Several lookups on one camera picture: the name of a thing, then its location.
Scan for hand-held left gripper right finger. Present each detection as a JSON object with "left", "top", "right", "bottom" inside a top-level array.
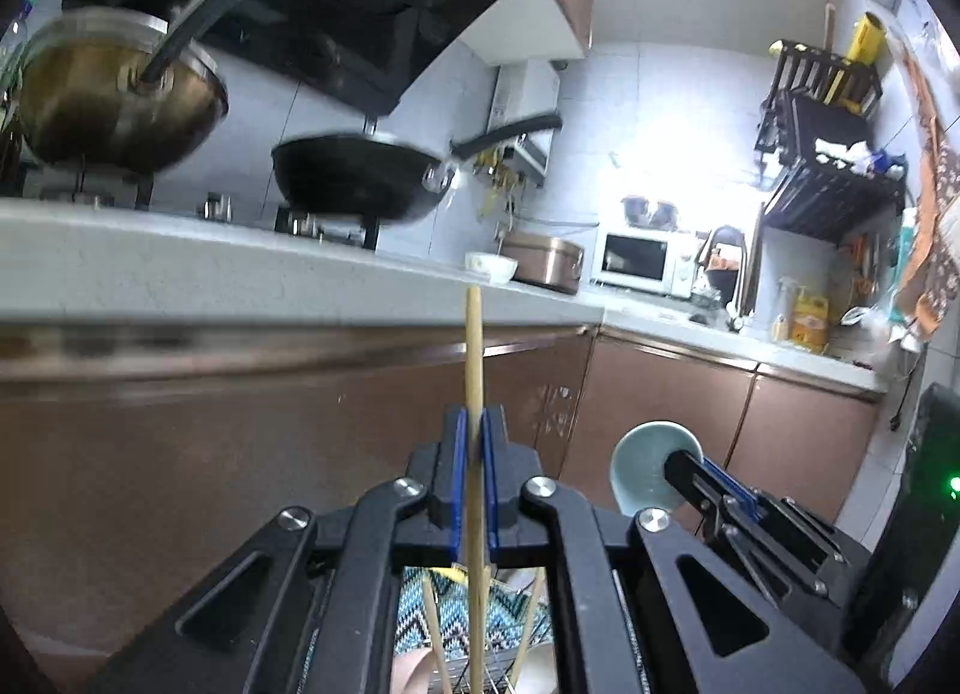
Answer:
[{"left": 480, "top": 405, "right": 863, "bottom": 694}]

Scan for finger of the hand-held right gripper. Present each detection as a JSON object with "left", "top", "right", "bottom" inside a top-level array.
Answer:
[{"left": 664, "top": 450, "right": 871, "bottom": 601}]

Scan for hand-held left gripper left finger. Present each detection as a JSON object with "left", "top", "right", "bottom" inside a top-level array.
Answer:
[{"left": 86, "top": 405, "right": 472, "bottom": 694}]

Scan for wooden chopstick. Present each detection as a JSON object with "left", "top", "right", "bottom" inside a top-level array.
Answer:
[
  {"left": 508, "top": 572, "right": 546, "bottom": 694},
  {"left": 465, "top": 286, "right": 492, "bottom": 694},
  {"left": 420, "top": 574, "right": 452, "bottom": 694}
]

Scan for teal ceramic bowl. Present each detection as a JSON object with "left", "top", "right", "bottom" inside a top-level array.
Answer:
[{"left": 609, "top": 421, "right": 706, "bottom": 515}]

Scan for wire dish rack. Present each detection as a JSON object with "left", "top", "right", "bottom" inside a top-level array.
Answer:
[{"left": 427, "top": 645, "right": 556, "bottom": 694}]

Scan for zigzag patterned rug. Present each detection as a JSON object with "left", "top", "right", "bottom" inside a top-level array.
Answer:
[{"left": 396, "top": 566, "right": 556, "bottom": 657}]

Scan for white dish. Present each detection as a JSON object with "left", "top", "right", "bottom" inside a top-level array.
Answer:
[{"left": 517, "top": 638, "right": 557, "bottom": 694}]

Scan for yellow plastic bottle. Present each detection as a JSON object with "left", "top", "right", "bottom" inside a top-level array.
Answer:
[{"left": 787, "top": 289, "right": 832, "bottom": 354}]

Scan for white bowl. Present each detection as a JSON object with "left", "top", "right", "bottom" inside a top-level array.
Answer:
[{"left": 463, "top": 251, "right": 518, "bottom": 284}]

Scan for brown rice cooker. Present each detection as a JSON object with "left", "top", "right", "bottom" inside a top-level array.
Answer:
[{"left": 501, "top": 230, "right": 586, "bottom": 296}]

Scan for brown kitchen base cabinets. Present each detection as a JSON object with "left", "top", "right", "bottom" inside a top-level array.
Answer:
[{"left": 0, "top": 322, "right": 882, "bottom": 694}]

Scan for white microwave oven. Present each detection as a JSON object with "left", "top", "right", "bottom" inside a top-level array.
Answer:
[{"left": 592, "top": 225, "right": 698, "bottom": 299}]

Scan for black electric kettle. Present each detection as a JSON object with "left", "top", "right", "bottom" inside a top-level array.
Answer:
[{"left": 697, "top": 227, "right": 743, "bottom": 301}]

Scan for orange patterned hanging cloth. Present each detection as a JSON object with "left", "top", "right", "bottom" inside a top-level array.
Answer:
[{"left": 896, "top": 41, "right": 960, "bottom": 342}]

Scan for black gas stove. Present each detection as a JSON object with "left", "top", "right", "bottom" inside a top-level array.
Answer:
[{"left": 22, "top": 164, "right": 380, "bottom": 251}]

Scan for jars on microwave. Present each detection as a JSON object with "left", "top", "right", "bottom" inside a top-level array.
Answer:
[{"left": 622, "top": 195, "right": 676, "bottom": 228}]

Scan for black wok with lid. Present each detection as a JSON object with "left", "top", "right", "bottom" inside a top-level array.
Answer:
[{"left": 270, "top": 110, "right": 563, "bottom": 224}]

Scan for white water heater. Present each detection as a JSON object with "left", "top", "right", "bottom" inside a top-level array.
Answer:
[{"left": 487, "top": 59, "right": 562, "bottom": 189}]

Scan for black range hood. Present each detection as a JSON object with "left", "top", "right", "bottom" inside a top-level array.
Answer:
[{"left": 64, "top": 0, "right": 556, "bottom": 117}]

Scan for yellow roll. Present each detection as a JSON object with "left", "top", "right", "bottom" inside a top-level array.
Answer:
[{"left": 847, "top": 11, "right": 886, "bottom": 65}]

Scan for black wall rack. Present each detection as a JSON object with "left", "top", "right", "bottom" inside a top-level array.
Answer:
[{"left": 754, "top": 37, "right": 905, "bottom": 241}]

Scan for steel wok with handle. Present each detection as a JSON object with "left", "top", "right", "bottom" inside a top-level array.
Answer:
[{"left": 15, "top": 0, "right": 346, "bottom": 174}]

